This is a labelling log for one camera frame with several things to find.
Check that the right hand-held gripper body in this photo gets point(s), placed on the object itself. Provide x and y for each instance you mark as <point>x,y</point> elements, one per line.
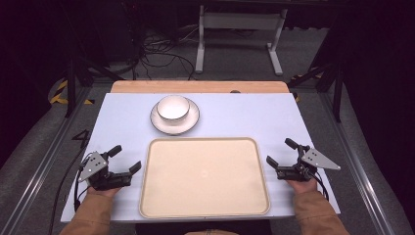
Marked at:
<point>305,166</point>

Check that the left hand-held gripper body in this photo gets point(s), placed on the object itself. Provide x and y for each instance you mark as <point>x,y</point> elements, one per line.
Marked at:
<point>98,173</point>

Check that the white plate with dark rim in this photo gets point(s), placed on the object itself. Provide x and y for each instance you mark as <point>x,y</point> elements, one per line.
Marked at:
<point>187,125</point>

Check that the white bowl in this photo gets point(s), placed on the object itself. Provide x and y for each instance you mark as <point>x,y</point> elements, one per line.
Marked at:
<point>173,109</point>

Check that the beige tray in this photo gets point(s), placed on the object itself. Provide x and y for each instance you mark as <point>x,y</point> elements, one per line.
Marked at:
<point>204,178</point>

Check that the person's left hand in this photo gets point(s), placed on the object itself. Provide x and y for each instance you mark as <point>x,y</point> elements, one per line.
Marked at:
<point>102,191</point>

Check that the person's right hand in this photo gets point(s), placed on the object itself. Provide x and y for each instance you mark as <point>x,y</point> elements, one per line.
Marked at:
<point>302,186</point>

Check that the white table mat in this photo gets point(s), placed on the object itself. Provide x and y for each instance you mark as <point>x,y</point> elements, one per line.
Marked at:
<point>228,114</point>

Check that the black tripod stand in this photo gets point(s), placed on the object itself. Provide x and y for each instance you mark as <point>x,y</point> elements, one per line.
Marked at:
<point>326,81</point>
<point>78,73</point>

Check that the yellow black hazard tape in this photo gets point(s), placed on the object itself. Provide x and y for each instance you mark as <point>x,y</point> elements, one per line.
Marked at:
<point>60,94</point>

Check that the white metal stand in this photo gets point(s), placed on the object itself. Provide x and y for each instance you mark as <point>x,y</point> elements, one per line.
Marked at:
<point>239,23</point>

